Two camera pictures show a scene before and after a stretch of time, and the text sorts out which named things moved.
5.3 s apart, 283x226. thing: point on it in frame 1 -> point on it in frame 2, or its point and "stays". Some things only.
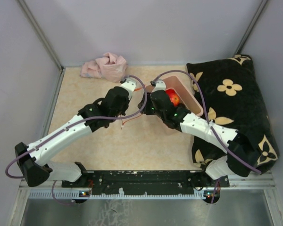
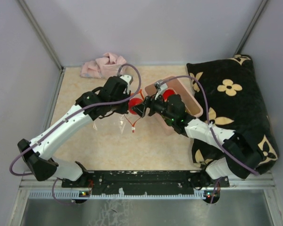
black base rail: [149, 182] stays
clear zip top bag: [136, 106] -> [116, 122]
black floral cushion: [233, 97] stays
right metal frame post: [239, 47] stays
